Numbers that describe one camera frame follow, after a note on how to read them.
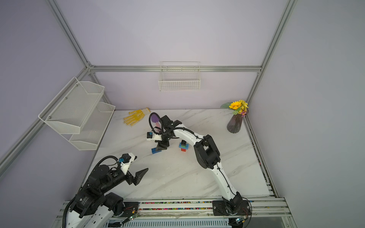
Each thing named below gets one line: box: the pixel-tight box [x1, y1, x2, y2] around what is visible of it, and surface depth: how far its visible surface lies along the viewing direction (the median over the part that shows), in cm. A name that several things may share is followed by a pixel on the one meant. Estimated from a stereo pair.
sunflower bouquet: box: [220, 99, 250, 118], surface depth 92 cm
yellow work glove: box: [123, 107, 152, 128], surface depth 117 cm
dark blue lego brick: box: [151, 147, 163, 154], surface depth 96 cm
